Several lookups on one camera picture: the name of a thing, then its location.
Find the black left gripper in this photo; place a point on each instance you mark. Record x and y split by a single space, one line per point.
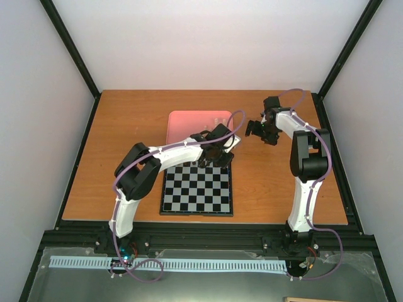
225 163

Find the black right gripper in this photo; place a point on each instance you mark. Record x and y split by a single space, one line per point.
272 139

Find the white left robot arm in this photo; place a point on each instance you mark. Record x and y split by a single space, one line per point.
138 171

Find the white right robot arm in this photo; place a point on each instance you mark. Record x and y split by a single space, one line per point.
310 159

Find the black white chess board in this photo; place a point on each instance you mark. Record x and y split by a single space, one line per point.
191 190

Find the pink plastic tray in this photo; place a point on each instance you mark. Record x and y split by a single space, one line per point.
182 124

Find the light blue cable duct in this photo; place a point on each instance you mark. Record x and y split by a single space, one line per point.
170 265

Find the black aluminium frame base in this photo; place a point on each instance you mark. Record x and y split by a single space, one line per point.
151 237

